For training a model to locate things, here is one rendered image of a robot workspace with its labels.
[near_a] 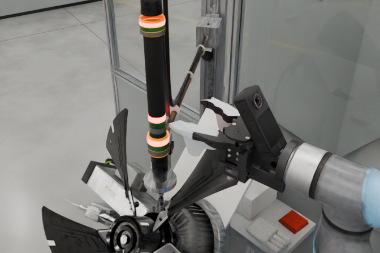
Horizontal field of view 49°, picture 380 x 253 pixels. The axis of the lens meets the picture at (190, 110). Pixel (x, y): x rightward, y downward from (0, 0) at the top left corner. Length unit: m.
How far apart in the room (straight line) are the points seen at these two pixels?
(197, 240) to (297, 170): 0.60
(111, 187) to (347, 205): 0.90
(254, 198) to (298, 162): 0.94
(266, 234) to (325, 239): 0.90
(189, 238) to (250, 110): 0.62
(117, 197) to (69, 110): 2.64
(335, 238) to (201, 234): 0.57
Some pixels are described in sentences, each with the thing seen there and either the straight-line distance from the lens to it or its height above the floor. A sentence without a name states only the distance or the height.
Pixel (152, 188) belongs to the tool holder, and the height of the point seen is 1.46.
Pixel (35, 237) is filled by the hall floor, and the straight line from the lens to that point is 2.86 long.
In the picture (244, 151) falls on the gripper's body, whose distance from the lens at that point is 0.67.
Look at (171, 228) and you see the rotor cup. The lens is 1.15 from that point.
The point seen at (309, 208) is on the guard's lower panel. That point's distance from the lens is 1.71.
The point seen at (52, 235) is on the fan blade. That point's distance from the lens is 1.36.
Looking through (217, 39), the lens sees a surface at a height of 1.53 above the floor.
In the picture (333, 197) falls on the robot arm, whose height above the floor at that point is 1.64.
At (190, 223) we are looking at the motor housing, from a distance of 1.19.
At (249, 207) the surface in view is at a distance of 1.59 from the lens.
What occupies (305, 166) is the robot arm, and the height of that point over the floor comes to 1.66.
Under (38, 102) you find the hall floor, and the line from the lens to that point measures 4.17.
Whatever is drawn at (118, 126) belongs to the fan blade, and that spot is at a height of 1.37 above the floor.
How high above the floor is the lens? 2.06
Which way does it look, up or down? 33 degrees down
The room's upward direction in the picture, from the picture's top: straight up
